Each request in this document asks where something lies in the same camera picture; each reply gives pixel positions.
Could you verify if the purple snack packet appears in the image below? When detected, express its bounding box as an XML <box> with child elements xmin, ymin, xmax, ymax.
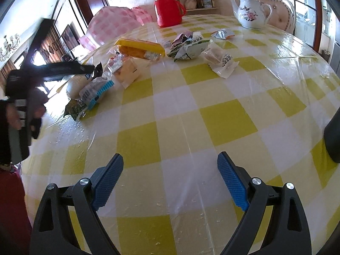
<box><xmin>171</xmin><ymin>31</ymin><xmax>193</xmax><ymax>48</ymax></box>

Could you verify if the clear rice cake packet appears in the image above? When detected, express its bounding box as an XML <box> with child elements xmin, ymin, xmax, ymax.
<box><xmin>201</xmin><ymin>46</ymin><xmax>239</xmax><ymax>79</ymax></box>

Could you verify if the left hand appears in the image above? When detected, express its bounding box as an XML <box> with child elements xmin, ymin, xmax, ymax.
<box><xmin>5</xmin><ymin>89</ymin><xmax>46</xmax><ymax>131</ymax></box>

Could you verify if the white bun package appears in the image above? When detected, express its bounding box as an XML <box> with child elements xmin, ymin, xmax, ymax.
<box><xmin>66</xmin><ymin>63</ymin><xmax>103</xmax><ymax>100</ymax></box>

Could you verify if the blue striped snack packet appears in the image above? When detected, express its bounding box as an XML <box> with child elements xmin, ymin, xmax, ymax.
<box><xmin>79</xmin><ymin>76</ymin><xmax>114</xmax><ymax>110</ymax></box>

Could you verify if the small green snack packet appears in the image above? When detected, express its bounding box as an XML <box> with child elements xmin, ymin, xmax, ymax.
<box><xmin>63</xmin><ymin>99</ymin><xmax>87</xmax><ymax>122</ymax></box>

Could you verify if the clear bread package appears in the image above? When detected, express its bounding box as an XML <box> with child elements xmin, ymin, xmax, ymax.
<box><xmin>106</xmin><ymin>54</ymin><xmax>140</xmax><ymax>89</ymax></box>

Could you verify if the pink checkered chair cover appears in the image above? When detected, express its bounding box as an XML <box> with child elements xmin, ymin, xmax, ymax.
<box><xmin>78</xmin><ymin>6</ymin><xmax>153</xmax><ymax>51</ymax></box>

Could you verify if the yellow cake package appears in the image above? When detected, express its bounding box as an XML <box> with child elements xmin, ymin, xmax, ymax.
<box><xmin>115</xmin><ymin>38</ymin><xmax>165</xmax><ymax>61</ymax></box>

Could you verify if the yellow checkered tablecloth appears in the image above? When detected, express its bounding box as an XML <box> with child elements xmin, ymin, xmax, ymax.
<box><xmin>23</xmin><ymin>15</ymin><xmax>339</xmax><ymax>254</ymax></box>

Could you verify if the red thermos jug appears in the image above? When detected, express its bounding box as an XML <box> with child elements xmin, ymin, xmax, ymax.
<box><xmin>154</xmin><ymin>0</ymin><xmax>186</xmax><ymax>28</ymax></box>

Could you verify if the green white snack packet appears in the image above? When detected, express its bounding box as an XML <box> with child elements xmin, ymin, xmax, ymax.
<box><xmin>167</xmin><ymin>39</ymin><xmax>210</xmax><ymax>62</ymax></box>

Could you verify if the white blue snack packet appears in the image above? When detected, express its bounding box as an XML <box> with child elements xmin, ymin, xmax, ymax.
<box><xmin>191</xmin><ymin>32</ymin><xmax>203</xmax><ymax>43</ymax></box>

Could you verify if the silver orange snack packet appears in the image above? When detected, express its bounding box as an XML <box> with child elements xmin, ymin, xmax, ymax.
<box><xmin>211</xmin><ymin>28</ymin><xmax>235</xmax><ymax>40</ymax></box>

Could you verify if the white floral teapot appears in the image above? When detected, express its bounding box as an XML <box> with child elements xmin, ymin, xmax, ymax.
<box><xmin>230</xmin><ymin>0</ymin><xmax>273</xmax><ymax>30</ymax></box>

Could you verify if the white ornate padded chair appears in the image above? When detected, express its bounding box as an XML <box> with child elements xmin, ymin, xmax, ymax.
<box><xmin>258</xmin><ymin>0</ymin><xmax>296</xmax><ymax>34</ymax></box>

